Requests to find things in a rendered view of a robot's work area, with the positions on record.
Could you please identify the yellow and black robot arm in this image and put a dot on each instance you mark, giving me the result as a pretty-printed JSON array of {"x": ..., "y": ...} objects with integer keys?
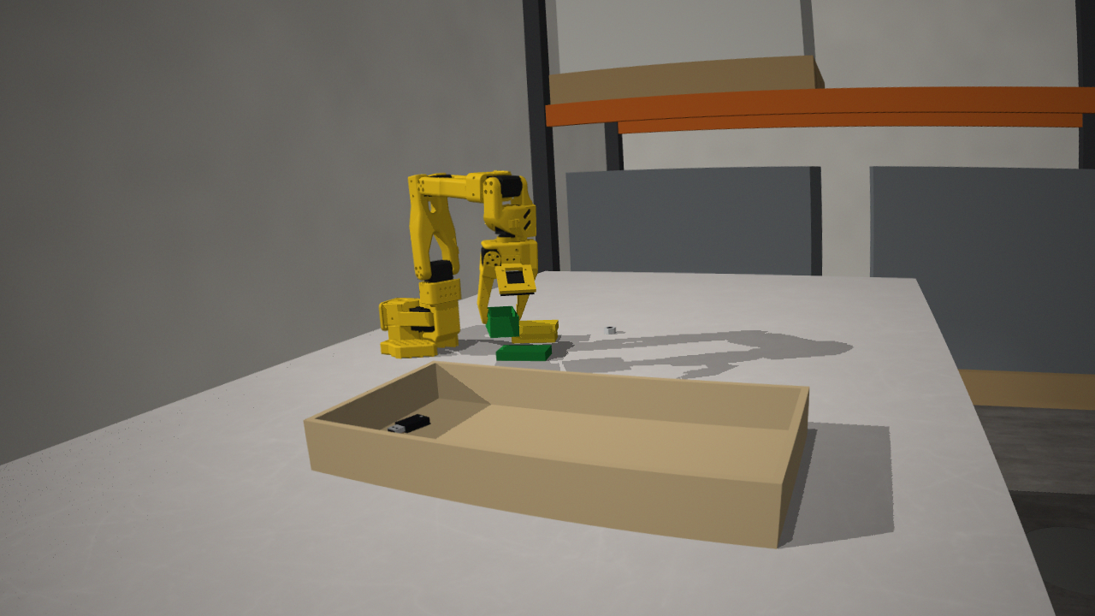
[{"x": 439, "y": 292}]

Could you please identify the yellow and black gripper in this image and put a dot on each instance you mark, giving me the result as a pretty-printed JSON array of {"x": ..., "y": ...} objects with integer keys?
[{"x": 505, "y": 254}]

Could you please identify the black usb stick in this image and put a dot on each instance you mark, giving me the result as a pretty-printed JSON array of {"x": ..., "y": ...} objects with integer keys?
[{"x": 410, "y": 424}]

